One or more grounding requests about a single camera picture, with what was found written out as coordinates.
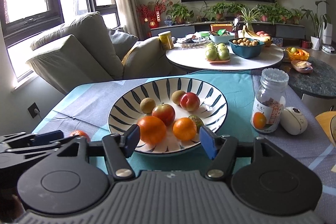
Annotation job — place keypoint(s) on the spider plant in vase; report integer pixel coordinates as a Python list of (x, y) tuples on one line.
[(248, 17)]

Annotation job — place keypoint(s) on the orange box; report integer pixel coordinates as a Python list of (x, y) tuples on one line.
[(220, 27)]

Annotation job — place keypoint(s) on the person's left hand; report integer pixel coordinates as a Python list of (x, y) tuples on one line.
[(10, 203)]

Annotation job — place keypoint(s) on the pink peach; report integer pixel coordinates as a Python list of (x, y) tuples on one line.
[(262, 34)]

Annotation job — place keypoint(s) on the white plate with food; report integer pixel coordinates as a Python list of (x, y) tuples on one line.
[(334, 129)]

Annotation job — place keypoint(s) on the blue grey printed tablecloth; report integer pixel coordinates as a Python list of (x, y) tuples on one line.
[(89, 106)]

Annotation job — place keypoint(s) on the green potted plant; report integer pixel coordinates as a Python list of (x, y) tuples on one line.
[(219, 10), (181, 12), (270, 13), (295, 15)]

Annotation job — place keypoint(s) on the clear jar with orange label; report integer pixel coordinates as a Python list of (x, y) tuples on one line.
[(267, 108)]

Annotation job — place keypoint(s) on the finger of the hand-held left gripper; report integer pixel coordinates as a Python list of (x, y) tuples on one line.
[(48, 134), (34, 150)]

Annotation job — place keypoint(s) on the round dark marble table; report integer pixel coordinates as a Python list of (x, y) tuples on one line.
[(317, 79)]

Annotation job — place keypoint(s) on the beige pillow with yellow trim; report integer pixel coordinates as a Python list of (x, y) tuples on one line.
[(145, 56)]

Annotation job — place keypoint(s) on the yellow can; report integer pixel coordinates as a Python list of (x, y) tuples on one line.
[(166, 40)]

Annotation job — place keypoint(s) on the white robot vacuum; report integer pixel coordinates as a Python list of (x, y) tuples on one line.
[(328, 49)]

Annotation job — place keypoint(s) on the small green purple fruit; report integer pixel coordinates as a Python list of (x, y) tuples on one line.
[(196, 121)]

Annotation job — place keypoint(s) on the teal snack tray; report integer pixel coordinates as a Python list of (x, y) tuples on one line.
[(221, 37)]

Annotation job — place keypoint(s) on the wooden tray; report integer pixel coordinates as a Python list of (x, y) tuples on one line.
[(324, 124)]

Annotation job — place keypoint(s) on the round white table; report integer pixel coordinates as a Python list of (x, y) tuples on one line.
[(189, 57)]

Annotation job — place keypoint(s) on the beige sofa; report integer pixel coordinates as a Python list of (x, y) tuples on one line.
[(76, 56)]

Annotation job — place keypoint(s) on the red flower decoration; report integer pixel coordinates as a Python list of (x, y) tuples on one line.
[(152, 11)]

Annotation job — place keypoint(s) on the large orange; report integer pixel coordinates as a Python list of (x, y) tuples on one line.
[(152, 130)]

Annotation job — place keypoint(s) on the black wall socket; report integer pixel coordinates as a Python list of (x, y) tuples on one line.
[(33, 109)]

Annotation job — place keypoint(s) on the red green apple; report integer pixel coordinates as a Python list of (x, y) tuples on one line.
[(164, 114)]

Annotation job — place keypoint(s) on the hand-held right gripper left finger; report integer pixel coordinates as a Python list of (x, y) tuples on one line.
[(130, 141)]

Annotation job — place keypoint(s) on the medium orange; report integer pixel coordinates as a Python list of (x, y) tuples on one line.
[(184, 129)]

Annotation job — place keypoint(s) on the pink dish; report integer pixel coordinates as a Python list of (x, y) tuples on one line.
[(302, 67)]

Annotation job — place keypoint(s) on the white paper scrap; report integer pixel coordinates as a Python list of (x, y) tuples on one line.
[(208, 106)]

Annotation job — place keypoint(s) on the yellow fruit basket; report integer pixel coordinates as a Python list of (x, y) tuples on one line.
[(298, 54)]

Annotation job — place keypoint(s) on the small mandarin orange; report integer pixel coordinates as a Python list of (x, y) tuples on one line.
[(78, 134)]

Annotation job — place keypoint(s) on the pile of longans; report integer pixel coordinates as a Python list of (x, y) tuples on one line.
[(245, 42)]

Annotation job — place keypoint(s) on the blue white patterned box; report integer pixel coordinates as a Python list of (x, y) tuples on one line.
[(277, 41)]

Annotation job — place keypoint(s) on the white oval device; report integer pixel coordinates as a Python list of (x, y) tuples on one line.
[(293, 121)]

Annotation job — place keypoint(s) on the brown kiwi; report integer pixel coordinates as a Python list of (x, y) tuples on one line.
[(147, 105), (178, 97)]

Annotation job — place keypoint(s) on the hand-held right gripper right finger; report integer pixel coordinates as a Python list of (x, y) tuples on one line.
[(208, 144)]

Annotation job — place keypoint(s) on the red box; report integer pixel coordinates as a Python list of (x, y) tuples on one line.
[(305, 44)]

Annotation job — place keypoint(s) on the bunch of bananas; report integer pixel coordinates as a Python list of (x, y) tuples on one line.
[(253, 33)]

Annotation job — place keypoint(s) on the glass plate of snacks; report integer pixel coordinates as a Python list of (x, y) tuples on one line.
[(191, 40)]

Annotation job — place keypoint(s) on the grey television cabinet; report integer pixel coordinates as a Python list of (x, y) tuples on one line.
[(181, 28)]

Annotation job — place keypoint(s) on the white blue striped bowl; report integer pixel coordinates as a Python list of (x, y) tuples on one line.
[(126, 113)]

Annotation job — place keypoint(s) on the grey pillow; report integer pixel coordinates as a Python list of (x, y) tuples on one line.
[(122, 41)]

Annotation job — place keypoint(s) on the tall plant in white pot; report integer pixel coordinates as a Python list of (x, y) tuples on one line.
[(316, 22)]

